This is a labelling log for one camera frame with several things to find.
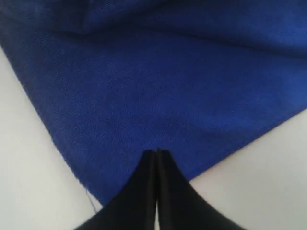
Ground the blue towel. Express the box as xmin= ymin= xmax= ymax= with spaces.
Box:
xmin=0 ymin=0 xmax=307 ymax=205

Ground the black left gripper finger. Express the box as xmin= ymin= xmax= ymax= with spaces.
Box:
xmin=80 ymin=150 xmax=156 ymax=230

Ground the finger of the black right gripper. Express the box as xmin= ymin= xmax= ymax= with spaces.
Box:
xmin=156 ymin=149 xmax=240 ymax=230

